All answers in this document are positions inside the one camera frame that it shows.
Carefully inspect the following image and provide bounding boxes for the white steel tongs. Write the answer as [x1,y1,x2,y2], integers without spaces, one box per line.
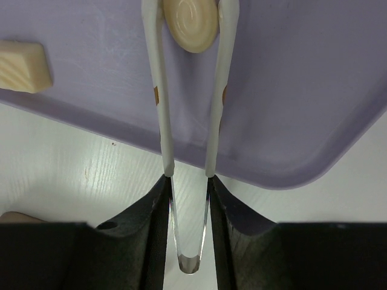
[141,1,239,275]

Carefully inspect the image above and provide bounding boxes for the white shell chocolate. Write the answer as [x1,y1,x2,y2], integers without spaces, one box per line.
[163,0,218,54]

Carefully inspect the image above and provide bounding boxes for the lilac plastic tray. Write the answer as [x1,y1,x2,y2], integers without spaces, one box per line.
[1,1,386,189]

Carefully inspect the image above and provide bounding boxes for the gold square chocolate tin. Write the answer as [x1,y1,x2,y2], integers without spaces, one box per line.
[0,211,45,224]

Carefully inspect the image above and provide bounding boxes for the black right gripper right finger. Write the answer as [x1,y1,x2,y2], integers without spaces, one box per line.
[208,176,295,289]

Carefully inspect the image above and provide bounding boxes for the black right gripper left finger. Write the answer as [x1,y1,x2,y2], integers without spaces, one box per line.
[55,175,169,289]

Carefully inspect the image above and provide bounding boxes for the white square chocolate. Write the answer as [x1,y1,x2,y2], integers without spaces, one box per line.
[1,40,53,94]

